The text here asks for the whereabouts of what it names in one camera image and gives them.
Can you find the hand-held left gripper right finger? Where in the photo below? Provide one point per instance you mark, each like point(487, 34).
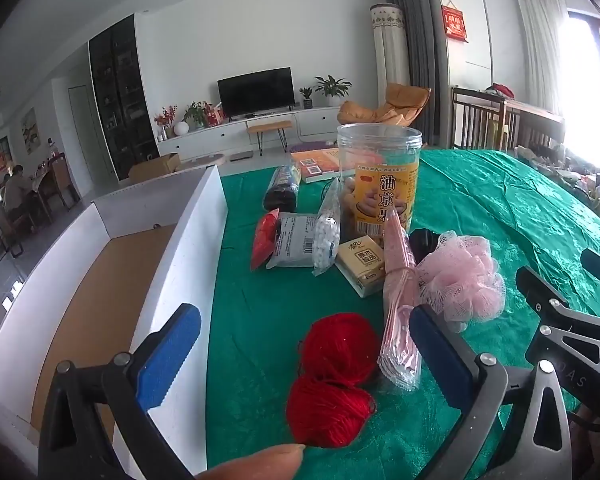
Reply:
point(440, 355)

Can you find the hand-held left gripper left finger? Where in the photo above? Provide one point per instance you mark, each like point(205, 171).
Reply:
point(170, 355)

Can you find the pink plastic bag bundle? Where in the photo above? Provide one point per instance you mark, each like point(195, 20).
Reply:
point(397, 310)

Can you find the pink bath pouf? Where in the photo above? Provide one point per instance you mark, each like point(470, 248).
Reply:
point(460, 280)

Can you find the red yarn ball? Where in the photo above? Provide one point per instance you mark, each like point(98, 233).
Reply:
point(340, 345)
point(330, 410)

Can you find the white cardboard box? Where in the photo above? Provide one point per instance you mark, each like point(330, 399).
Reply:
point(190, 240)

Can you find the red patterned packet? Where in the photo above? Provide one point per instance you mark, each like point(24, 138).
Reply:
point(262, 240)

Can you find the person's left hand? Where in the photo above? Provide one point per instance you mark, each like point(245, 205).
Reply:
point(260, 465)

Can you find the yellow white tissue pack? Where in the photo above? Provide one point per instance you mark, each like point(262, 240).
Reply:
point(362, 265)

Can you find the green tablecloth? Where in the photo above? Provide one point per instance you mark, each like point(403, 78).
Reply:
point(280, 310)

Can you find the clear bag of white balls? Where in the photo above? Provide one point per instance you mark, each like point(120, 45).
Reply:
point(326, 240)

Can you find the white snack packet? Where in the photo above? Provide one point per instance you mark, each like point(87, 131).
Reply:
point(295, 240)

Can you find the clear plastic snack jar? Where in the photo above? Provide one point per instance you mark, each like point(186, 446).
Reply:
point(380, 195)

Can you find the bright window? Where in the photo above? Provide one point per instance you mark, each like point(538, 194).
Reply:
point(595, 85)

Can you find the wooden railing bed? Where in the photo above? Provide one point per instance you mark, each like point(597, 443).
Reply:
point(475, 120)

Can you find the brown cardboard box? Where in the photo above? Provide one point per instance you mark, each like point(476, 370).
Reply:
point(155, 165)

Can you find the black bag roll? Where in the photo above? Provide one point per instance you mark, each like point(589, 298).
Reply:
point(282, 190)

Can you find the wooden dining chair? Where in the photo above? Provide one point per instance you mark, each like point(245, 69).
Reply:
point(62, 175)

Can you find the white television cabinet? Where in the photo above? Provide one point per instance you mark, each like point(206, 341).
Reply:
point(205, 137)

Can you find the orange cover book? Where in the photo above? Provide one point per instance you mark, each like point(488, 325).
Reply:
point(320, 162)

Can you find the white curtain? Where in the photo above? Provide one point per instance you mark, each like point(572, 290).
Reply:
point(540, 45)

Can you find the orange lounge chair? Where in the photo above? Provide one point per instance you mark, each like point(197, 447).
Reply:
point(405, 102)

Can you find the red flowers in vase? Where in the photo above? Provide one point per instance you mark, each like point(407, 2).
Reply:
point(165, 119)

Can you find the red gift box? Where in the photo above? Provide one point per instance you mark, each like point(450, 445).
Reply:
point(214, 116)

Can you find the bushy green potted plant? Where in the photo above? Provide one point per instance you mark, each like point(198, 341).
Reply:
point(196, 112)

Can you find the purple mat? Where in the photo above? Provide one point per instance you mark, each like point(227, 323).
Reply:
point(305, 148)

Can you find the wooden stool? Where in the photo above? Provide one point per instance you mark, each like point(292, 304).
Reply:
point(269, 126)

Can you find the black display cabinet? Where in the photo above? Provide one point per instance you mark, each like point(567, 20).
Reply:
point(125, 100)

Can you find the black television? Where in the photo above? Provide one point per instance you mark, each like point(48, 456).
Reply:
point(255, 92)

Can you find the grey curtain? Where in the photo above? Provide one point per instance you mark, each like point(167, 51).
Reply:
point(420, 35)

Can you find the large green potted plant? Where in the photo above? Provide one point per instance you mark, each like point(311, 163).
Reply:
point(332, 87)

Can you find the covered standing air conditioner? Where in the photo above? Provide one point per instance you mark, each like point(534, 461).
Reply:
point(387, 50)

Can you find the small green potted plant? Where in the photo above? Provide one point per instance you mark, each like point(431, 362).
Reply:
point(306, 96)

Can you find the wall painting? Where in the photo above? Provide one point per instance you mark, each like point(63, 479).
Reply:
point(28, 130)

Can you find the red wall hanging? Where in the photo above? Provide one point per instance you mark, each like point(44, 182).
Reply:
point(454, 22)

